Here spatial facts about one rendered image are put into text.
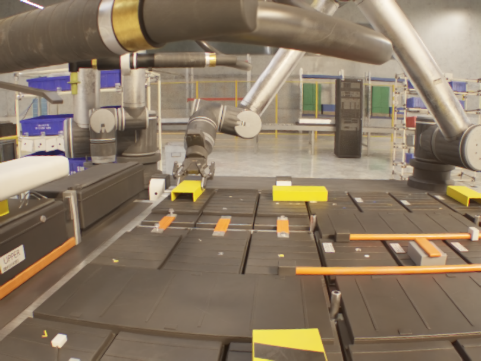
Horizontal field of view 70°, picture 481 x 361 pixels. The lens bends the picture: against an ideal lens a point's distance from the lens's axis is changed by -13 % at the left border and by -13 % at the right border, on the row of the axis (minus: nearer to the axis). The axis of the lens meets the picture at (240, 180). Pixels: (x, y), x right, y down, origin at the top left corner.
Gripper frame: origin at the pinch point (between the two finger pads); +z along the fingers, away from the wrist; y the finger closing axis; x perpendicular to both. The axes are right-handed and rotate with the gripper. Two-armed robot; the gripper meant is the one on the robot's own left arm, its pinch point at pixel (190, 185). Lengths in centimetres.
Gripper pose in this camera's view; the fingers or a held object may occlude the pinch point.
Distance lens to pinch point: 123.7
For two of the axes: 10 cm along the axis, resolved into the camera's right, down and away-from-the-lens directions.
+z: -0.7, 7.8, -6.2
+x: -0.6, -6.3, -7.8
